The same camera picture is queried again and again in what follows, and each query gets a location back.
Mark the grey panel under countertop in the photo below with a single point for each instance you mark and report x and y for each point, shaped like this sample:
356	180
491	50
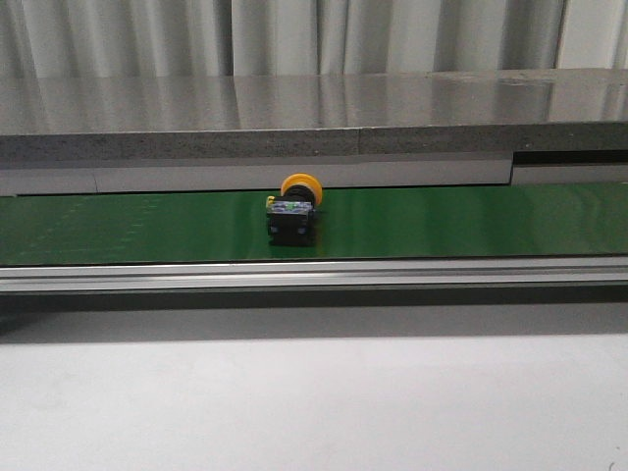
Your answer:
366	170

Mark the white pleated curtain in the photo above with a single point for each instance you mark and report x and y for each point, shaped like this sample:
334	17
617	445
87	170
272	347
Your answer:
103	39

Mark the grey stone countertop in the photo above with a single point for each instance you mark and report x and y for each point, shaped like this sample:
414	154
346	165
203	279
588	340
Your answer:
97	121

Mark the yellow mushroom push button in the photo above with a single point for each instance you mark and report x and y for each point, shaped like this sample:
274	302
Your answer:
292	215

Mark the aluminium conveyor side rail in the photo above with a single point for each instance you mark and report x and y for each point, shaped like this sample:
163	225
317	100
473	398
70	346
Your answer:
316	274

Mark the green conveyor belt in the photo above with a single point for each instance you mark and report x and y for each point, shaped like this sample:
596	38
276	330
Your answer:
353	223

